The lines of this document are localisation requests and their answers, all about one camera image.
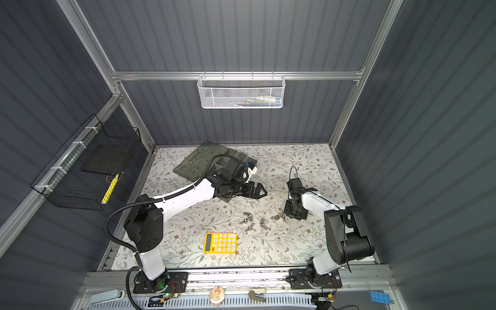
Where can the yellow calculator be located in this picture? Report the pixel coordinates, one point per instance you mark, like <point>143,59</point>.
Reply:
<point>220,243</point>

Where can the green transparent organizer box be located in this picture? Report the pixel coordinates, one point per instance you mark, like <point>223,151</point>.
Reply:
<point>196,166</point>

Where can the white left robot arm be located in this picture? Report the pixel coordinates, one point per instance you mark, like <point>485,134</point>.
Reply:
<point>145,228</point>

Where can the silver wing nut pile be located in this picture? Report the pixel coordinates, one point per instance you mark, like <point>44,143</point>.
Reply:
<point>279,216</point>

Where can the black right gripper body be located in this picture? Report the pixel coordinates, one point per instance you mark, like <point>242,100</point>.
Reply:
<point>296,212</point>

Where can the yellow marker in basket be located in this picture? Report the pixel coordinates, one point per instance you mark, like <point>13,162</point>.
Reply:
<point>110,189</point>

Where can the white wire wall basket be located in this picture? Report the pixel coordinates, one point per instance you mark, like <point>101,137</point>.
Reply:
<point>239,92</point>

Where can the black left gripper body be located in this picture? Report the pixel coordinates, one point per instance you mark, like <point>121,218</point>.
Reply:
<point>245,189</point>

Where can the black wire wall basket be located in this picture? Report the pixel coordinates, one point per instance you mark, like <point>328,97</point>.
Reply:
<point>79,177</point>

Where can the blue toy brick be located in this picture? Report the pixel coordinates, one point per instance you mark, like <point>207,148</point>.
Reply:
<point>380,298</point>

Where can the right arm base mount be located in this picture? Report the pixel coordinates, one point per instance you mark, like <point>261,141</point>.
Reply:
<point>300,278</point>

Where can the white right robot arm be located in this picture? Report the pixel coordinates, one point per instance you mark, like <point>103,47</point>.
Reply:
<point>346,231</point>

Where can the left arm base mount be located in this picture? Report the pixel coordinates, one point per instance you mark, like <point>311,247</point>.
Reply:
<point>168,283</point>

